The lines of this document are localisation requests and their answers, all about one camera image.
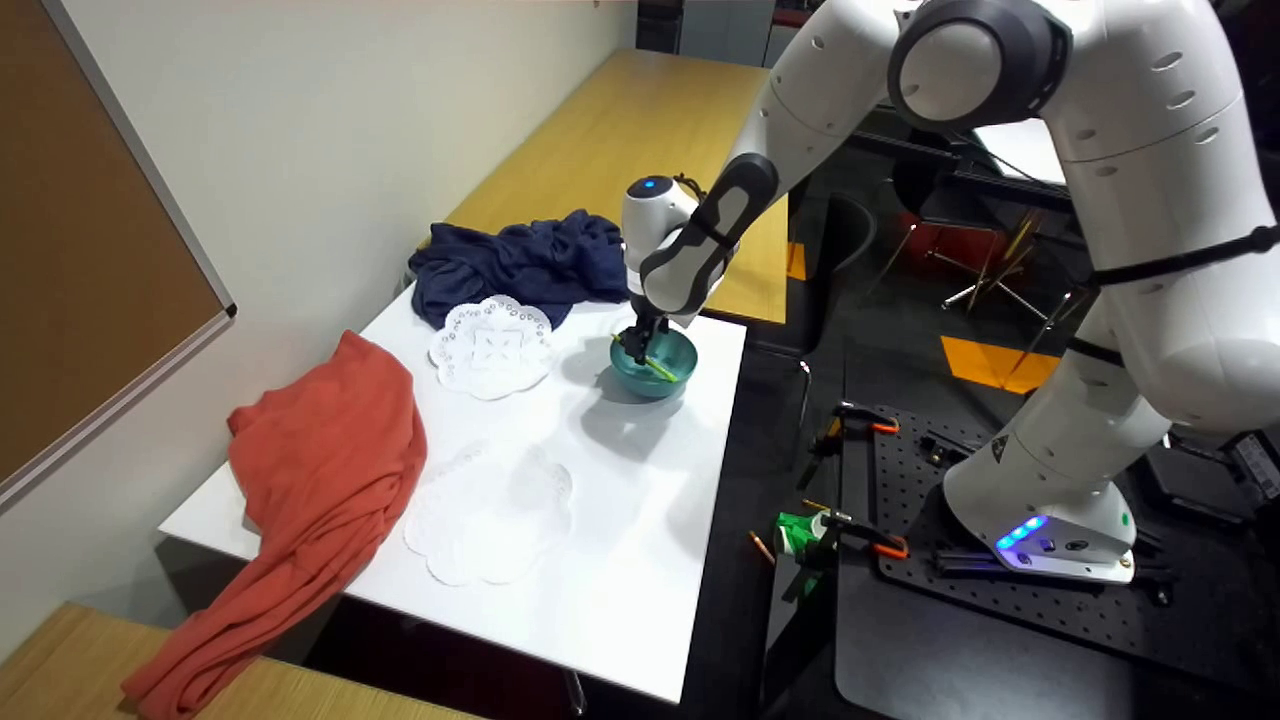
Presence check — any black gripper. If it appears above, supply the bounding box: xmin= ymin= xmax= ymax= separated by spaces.
xmin=625 ymin=297 xmax=675 ymax=371

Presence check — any yellow pen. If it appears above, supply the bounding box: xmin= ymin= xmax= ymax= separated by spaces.
xmin=634 ymin=347 xmax=684 ymax=386

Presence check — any green bowl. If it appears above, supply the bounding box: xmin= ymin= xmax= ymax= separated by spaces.
xmin=607 ymin=322 xmax=704 ymax=403

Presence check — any navy blue cloth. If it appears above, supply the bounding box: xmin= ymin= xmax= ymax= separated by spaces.
xmin=403 ymin=207 xmax=640 ymax=333

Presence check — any white perforated lace doily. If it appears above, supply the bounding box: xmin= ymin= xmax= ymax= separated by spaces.
xmin=422 ymin=291 xmax=560 ymax=403

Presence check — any wooden table under blue cloth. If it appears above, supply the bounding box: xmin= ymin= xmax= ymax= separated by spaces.
xmin=444 ymin=49 xmax=794 ymax=326

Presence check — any red cloth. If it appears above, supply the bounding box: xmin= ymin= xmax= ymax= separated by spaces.
xmin=119 ymin=326 xmax=431 ymax=720

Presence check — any folded tripod stand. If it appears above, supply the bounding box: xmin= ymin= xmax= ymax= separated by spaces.
xmin=871 ymin=211 xmax=1092 ymax=381

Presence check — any cork notice board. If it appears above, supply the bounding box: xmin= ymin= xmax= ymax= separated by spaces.
xmin=0 ymin=0 xmax=238 ymax=518

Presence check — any large wooden table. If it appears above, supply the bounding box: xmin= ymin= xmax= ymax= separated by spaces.
xmin=0 ymin=600 xmax=483 ymax=720

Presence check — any black clamp with orange handle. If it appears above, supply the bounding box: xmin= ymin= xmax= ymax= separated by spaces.
xmin=742 ymin=495 xmax=917 ymax=600
xmin=794 ymin=396 xmax=905 ymax=493

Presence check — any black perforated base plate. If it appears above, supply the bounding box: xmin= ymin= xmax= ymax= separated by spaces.
xmin=832 ymin=411 xmax=1280 ymax=698

